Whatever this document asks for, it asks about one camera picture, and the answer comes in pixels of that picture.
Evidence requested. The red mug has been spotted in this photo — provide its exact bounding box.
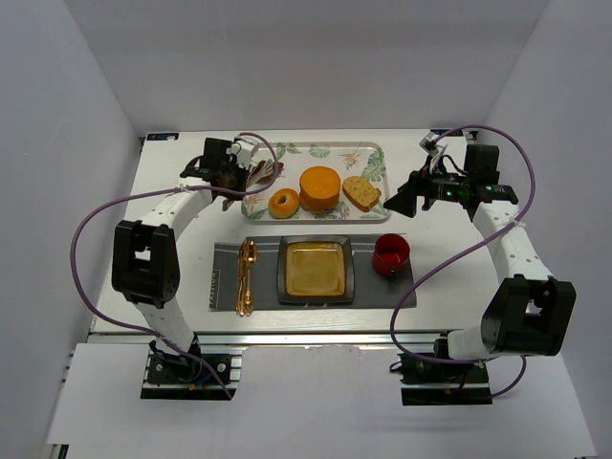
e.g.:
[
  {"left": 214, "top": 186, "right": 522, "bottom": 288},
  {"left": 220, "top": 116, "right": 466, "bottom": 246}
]
[{"left": 372, "top": 233, "right": 410, "bottom": 278}]

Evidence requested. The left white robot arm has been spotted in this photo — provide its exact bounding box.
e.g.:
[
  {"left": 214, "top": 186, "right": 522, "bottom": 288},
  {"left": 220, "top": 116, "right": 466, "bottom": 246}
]
[{"left": 111, "top": 137, "right": 256, "bottom": 355}]

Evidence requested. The aluminium frame rail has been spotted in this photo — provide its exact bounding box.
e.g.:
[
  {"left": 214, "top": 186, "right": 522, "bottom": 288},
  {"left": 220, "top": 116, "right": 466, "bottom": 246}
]
[{"left": 61, "top": 328, "right": 455, "bottom": 383}]

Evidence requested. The brown chocolate croissant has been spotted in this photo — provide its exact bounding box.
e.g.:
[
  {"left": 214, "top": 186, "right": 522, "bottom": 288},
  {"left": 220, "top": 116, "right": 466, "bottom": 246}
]
[{"left": 255, "top": 161, "right": 284, "bottom": 185}]

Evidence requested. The blue label sticker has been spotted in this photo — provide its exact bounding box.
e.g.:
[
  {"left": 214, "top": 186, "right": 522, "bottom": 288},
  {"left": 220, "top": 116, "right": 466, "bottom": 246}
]
[{"left": 145, "top": 132, "right": 179, "bottom": 142}]

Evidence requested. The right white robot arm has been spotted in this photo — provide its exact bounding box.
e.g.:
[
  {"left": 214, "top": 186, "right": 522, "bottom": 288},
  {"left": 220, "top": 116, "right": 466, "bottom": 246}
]
[{"left": 383, "top": 141, "right": 577, "bottom": 362}]

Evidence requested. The floral serving tray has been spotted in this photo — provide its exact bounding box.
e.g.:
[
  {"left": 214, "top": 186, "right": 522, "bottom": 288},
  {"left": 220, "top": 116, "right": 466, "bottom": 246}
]
[{"left": 241, "top": 141, "right": 389, "bottom": 223}]

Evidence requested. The grey striped placemat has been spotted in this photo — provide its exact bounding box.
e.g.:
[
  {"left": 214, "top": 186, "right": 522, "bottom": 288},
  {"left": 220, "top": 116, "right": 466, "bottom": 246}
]
[{"left": 208, "top": 234, "right": 413, "bottom": 312}]

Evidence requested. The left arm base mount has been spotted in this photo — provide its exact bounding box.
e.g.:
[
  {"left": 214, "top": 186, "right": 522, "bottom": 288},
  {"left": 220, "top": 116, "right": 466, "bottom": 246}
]
[{"left": 140, "top": 340, "right": 241, "bottom": 402}]

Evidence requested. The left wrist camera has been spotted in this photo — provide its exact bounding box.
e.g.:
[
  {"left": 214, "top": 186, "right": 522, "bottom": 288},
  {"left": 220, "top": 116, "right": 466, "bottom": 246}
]
[{"left": 229, "top": 137, "right": 257, "bottom": 170}]

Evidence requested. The glazed ring donut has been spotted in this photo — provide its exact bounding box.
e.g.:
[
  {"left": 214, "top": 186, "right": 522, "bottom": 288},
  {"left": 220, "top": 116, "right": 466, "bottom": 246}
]
[{"left": 268, "top": 188, "right": 299, "bottom": 219}]

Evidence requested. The square brown ceramic plate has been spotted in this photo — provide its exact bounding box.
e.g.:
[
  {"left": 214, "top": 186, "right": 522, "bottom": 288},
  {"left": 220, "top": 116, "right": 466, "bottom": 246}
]
[{"left": 277, "top": 234, "right": 355, "bottom": 305}]

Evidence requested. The sliced loaf bread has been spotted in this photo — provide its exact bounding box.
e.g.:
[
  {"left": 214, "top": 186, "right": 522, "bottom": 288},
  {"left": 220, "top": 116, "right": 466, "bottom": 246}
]
[{"left": 342, "top": 176, "right": 382, "bottom": 212}]

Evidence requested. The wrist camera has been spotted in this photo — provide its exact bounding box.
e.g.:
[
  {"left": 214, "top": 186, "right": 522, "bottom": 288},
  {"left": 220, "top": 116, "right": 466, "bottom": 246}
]
[
  {"left": 229, "top": 137, "right": 257, "bottom": 170},
  {"left": 419, "top": 132, "right": 448, "bottom": 172}
]

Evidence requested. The round orange sponge cake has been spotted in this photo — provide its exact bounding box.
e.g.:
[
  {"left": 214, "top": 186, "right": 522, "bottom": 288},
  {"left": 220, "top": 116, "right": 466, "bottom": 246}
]
[{"left": 299, "top": 165, "right": 341, "bottom": 213}]

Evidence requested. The gold spoon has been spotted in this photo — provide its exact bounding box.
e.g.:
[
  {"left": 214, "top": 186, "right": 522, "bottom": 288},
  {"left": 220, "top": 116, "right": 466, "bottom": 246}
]
[{"left": 241, "top": 240, "right": 258, "bottom": 317}]

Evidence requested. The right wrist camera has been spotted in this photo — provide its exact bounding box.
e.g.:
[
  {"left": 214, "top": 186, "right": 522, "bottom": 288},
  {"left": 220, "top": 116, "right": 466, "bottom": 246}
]
[{"left": 419, "top": 132, "right": 448, "bottom": 172}]

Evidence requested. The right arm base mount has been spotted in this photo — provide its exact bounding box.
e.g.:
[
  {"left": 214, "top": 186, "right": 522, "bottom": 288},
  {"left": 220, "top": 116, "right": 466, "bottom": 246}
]
[{"left": 389, "top": 331, "right": 492, "bottom": 406}]

